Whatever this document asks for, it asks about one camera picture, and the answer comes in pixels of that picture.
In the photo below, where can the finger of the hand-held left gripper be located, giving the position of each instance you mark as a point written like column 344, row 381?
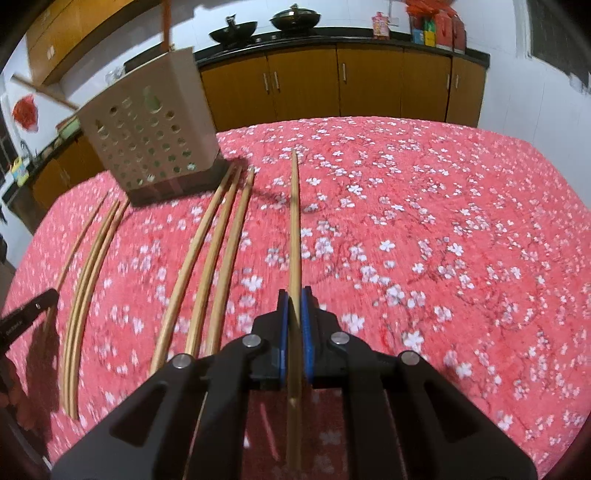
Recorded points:
column 27, row 314

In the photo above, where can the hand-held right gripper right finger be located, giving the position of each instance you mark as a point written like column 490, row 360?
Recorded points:
column 308, row 341

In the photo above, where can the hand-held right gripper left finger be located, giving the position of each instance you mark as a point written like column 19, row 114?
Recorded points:
column 282, row 337

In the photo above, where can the clear chopstick holder box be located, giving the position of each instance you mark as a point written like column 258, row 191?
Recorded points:
column 147, row 138

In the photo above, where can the yellow and blue bottle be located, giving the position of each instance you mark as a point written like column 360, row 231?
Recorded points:
column 19, row 171

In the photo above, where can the metal faucet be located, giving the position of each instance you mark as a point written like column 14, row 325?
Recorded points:
column 26, row 150

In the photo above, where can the red floral tablecloth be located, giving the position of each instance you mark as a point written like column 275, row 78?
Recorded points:
column 415, row 207

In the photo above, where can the green basin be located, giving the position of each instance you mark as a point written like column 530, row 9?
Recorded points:
column 69, row 128

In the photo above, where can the wooden lower kitchen cabinets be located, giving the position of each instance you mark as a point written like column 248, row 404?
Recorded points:
column 369, row 83

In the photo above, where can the wooden kitchen cabinets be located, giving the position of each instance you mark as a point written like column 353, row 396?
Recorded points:
column 369, row 83
column 69, row 32

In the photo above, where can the wooden upper kitchen cabinets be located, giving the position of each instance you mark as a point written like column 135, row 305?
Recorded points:
column 69, row 32

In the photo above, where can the black kitchen countertop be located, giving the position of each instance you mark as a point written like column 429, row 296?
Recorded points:
column 369, row 42

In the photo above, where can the black open wok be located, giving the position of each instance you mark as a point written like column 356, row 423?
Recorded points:
column 233, row 30

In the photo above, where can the black wok with lid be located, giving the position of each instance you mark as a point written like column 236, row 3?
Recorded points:
column 295, row 18

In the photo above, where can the red bag with bottles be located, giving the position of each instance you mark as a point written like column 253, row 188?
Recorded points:
column 436, row 25

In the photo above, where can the barred window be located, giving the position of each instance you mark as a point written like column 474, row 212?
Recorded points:
column 561, row 37

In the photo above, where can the red plastic bag on wall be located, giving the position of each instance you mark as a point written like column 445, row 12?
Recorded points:
column 25, row 113

